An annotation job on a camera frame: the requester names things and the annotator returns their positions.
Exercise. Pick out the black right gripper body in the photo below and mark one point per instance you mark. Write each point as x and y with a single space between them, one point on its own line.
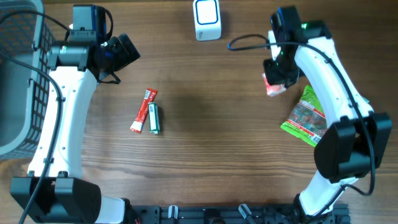
280 71

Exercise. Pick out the white barcode scanner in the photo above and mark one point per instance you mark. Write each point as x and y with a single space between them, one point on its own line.
207 19

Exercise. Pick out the dark grey plastic basket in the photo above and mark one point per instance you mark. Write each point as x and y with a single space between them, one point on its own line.
24 93

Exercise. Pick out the orange tissue pack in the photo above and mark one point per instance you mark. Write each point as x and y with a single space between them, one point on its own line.
273 90

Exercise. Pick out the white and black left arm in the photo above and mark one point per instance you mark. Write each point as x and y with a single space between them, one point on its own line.
53 190

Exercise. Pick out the green snack bag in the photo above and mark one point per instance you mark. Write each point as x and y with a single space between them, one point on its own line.
307 120

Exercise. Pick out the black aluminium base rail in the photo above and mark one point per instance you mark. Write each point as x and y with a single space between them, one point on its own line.
276 213

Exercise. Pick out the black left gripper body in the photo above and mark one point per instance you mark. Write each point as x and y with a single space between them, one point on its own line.
119 56

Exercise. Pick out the red white box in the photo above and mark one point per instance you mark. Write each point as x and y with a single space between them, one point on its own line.
138 123

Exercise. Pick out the green white box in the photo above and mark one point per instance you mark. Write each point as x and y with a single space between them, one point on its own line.
154 118

